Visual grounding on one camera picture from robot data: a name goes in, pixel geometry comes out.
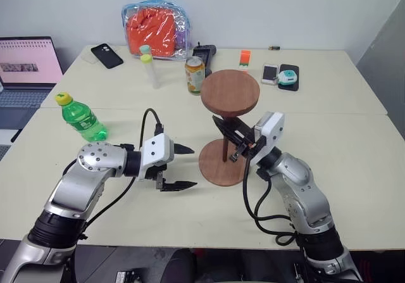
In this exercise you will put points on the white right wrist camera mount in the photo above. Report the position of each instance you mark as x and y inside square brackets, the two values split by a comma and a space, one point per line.
[272, 131]

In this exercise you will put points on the black phone with camera bump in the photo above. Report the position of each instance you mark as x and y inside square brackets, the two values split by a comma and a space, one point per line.
[107, 56]

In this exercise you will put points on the grey open laptop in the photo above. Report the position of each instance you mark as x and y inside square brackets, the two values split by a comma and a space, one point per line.
[28, 96]

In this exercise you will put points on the clear tube with yellow cap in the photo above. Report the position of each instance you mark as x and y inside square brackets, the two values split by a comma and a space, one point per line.
[152, 74]

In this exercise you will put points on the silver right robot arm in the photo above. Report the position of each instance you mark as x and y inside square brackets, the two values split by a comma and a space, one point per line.
[300, 181]

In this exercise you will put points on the black battery charger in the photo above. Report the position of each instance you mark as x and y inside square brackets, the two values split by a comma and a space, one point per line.
[204, 53]

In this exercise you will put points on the small orange box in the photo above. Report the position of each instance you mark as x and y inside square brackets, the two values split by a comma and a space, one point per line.
[244, 58]

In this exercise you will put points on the wooden pole with round top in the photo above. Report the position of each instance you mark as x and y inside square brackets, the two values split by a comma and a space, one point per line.
[230, 91]

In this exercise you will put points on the white flat case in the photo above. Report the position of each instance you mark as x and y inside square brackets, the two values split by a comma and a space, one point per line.
[88, 58]

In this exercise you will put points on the clear zip bag blue trim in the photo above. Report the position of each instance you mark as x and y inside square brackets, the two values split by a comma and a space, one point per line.
[183, 20]

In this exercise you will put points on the white teal small device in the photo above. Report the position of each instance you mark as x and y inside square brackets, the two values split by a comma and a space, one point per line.
[286, 78]

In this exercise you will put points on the grey partition panel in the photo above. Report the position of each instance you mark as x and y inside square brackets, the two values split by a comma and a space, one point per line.
[384, 52]

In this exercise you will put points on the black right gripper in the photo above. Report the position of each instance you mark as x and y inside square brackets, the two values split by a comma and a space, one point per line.
[248, 140]

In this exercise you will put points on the green bottle with yellow cap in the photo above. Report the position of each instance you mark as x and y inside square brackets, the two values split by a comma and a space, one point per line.
[80, 118]

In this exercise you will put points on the orange juice drink can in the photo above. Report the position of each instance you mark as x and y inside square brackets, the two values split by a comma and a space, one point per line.
[194, 75]

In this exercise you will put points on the round wooden base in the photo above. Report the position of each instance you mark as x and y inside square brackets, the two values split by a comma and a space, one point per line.
[218, 170]

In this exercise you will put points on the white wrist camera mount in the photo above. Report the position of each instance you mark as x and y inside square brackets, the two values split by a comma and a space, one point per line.
[158, 150]
[272, 131]

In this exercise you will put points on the dark rounded shape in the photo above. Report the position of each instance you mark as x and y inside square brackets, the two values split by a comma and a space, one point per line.
[177, 265]

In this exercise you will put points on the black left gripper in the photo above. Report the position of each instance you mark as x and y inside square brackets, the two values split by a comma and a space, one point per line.
[159, 171]

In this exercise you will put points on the white smartphone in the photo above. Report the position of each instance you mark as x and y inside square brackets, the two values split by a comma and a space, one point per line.
[270, 73]

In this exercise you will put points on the small dark battery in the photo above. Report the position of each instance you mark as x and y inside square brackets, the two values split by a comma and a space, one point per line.
[274, 47]

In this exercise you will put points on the orange folded cloth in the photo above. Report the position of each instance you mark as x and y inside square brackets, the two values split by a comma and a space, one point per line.
[150, 31]

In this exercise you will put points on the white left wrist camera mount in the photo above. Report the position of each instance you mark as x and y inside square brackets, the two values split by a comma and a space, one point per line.
[158, 150]

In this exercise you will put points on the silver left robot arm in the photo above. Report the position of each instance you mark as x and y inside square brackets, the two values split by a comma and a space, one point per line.
[95, 159]

